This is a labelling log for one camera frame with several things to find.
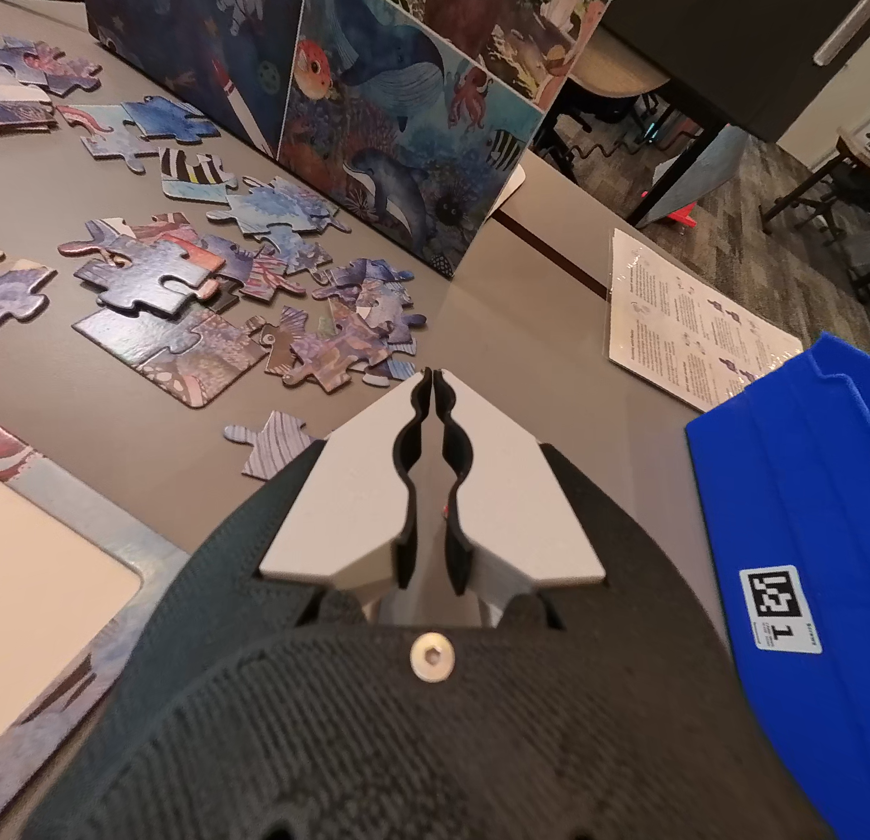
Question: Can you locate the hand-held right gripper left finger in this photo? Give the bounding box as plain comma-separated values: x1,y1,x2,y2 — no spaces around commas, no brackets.
258,367,436,592

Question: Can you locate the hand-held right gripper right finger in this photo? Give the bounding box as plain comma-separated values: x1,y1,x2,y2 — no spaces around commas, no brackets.
434,367,608,595

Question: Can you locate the colourful puzzle frame board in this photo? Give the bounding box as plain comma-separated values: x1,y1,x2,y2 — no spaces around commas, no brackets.
0,425,193,762

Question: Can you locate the laminated instruction sheet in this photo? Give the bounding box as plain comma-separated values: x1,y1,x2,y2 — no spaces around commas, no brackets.
607,227,806,414

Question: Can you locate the blue puzzle box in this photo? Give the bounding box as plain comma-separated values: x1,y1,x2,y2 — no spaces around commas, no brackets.
684,330,870,840

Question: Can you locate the pile of jigsaw puzzle pieces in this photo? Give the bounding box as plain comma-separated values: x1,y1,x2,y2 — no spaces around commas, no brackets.
0,34,430,482

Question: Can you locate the red floor object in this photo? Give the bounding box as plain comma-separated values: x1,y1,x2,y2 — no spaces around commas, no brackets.
641,187,699,230

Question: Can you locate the printed puzzle box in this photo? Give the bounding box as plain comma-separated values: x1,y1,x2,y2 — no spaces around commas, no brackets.
80,0,628,281

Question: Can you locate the tan seat chair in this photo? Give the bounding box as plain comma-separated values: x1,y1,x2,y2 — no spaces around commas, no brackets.
537,24,674,168

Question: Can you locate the black desk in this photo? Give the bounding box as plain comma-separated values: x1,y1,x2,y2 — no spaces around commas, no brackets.
598,0,870,229

